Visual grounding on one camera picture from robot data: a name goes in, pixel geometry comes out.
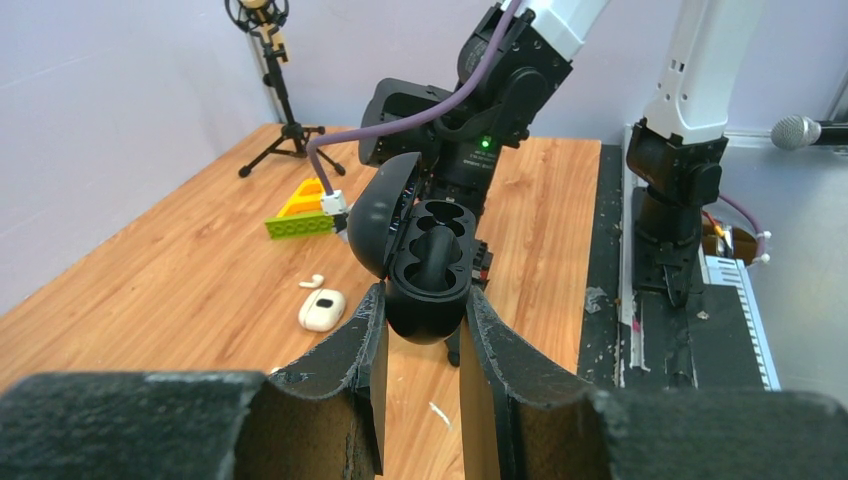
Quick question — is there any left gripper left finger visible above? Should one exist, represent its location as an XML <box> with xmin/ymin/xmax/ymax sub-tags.
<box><xmin>1</xmin><ymin>283</ymin><xmax>388</xmax><ymax>479</ymax></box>

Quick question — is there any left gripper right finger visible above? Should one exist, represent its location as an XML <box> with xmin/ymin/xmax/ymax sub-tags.
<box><xmin>460</xmin><ymin>288</ymin><xmax>847</xmax><ymax>479</ymax></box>

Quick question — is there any black earbud charging case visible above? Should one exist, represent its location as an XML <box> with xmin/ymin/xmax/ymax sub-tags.
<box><xmin>347</xmin><ymin>152</ymin><xmax>477</xmax><ymax>344</ymax></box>

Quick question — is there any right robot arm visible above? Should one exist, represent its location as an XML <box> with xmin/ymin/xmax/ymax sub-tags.
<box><xmin>359</xmin><ymin>1</ymin><xmax>764</xmax><ymax>308</ymax></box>

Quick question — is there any white earbud case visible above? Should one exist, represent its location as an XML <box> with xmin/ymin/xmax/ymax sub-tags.
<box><xmin>298</xmin><ymin>288</ymin><xmax>346</xmax><ymax>333</ymax></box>

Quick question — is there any white earbud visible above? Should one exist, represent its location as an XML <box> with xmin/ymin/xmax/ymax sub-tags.
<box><xmin>298</xmin><ymin>274</ymin><xmax>325</xmax><ymax>289</ymax></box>

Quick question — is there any green toy brick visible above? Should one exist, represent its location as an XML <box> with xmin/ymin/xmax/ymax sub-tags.
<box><xmin>264</xmin><ymin>212</ymin><xmax>335</xmax><ymax>240</ymax></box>

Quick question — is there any yellow triangular plastic piece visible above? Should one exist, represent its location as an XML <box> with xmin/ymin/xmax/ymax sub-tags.
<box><xmin>276</xmin><ymin>178</ymin><xmax>324</xmax><ymax>218</ymax></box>

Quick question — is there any black tripod mic stand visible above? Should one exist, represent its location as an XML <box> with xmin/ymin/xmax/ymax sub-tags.
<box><xmin>238</xmin><ymin>37</ymin><xmax>326</xmax><ymax>178</ymax></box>

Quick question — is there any grey handheld microphone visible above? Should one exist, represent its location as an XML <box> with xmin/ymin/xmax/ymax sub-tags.
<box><xmin>770</xmin><ymin>115</ymin><xmax>847</xmax><ymax>151</ymax></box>

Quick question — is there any beige condenser microphone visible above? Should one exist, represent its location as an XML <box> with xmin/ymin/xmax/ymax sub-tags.
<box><xmin>224</xmin><ymin>0</ymin><xmax>289</xmax><ymax>63</ymax></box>

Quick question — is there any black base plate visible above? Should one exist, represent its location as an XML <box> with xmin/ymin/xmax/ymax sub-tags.
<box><xmin>577</xmin><ymin>145</ymin><xmax>765</xmax><ymax>390</ymax></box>

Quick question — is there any slotted cable duct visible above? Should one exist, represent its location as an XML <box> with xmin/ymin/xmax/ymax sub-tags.
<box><xmin>703</xmin><ymin>255</ymin><xmax>782</xmax><ymax>391</ymax></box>

